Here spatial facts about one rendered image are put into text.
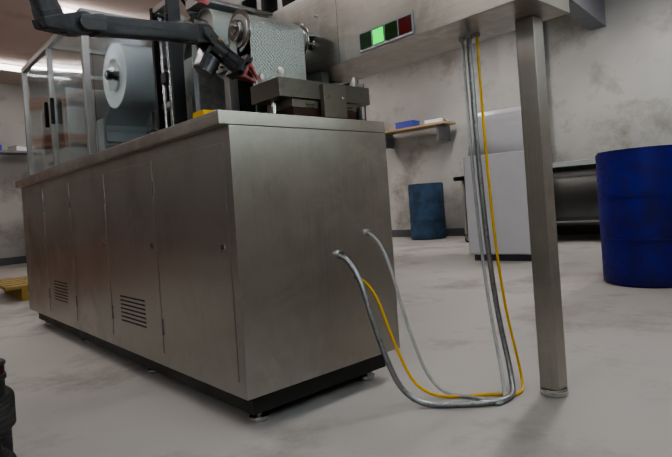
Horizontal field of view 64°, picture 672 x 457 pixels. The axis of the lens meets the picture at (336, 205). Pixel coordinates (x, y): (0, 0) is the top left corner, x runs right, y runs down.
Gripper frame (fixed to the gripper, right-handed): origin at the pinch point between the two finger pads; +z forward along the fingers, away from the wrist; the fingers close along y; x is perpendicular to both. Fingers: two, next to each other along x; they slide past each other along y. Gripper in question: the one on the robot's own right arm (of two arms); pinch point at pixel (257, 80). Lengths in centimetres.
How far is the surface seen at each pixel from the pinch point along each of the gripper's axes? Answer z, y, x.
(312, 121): 10.8, 25.9, -14.8
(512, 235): 325, -98, 94
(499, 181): 299, -106, 136
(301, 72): 14.5, 0.2, 14.3
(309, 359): 41, 26, -81
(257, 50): -4.6, 0.3, 9.5
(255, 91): -2.0, 6.9, -7.7
